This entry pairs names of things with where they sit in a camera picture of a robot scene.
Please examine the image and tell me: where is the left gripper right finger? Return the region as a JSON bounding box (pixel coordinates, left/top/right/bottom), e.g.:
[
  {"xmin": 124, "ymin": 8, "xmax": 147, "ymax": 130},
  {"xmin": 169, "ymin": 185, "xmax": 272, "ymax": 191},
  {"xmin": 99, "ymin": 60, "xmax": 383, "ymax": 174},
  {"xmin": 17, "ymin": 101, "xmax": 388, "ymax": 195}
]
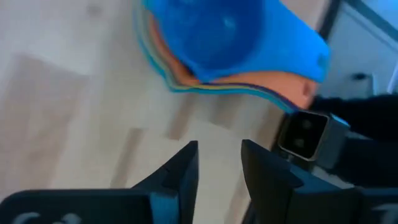
[{"xmin": 241, "ymin": 139, "xmax": 305, "ymax": 224}]

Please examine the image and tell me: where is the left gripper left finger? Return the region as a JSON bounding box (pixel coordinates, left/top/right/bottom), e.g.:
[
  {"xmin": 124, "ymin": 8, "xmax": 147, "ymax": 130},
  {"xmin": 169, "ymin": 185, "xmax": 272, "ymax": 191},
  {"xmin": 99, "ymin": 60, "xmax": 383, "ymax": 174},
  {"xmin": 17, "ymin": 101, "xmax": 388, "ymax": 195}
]
[{"xmin": 132, "ymin": 140, "xmax": 200, "ymax": 224}]

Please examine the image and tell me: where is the large teal measuring cup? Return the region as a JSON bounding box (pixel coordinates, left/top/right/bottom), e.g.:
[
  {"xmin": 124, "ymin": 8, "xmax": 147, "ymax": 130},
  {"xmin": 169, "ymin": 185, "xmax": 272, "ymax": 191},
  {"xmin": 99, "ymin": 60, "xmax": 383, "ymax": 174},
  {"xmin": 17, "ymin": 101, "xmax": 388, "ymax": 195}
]
[{"xmin": 132, "ymin": 0, "xmax": 300, "ymax": 114}]

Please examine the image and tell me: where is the medium blue measuring cup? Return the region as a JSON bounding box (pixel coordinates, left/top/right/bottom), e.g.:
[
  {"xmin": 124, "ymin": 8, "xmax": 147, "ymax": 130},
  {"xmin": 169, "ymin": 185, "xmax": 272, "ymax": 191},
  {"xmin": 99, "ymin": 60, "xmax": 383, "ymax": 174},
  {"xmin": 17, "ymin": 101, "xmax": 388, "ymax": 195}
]
[{"xmin": 142, "ymin": 0, "xmax": 331, "ymax": 84}]

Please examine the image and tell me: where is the silver table-level camera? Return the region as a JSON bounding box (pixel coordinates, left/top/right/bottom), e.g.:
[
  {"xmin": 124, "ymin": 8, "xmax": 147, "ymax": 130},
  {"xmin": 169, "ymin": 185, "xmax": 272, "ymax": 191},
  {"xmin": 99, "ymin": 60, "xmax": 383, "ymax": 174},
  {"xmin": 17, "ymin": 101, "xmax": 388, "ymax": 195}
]
[{"xmin": 276, "ymin": 109, "xmax": 351, "ymax": 171}]

